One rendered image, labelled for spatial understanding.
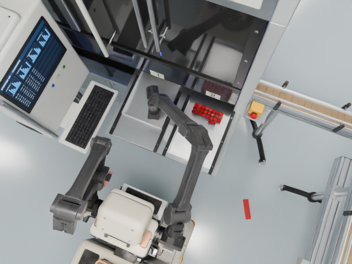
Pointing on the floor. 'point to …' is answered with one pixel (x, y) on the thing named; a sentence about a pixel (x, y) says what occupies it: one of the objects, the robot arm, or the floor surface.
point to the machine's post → (266, 51)
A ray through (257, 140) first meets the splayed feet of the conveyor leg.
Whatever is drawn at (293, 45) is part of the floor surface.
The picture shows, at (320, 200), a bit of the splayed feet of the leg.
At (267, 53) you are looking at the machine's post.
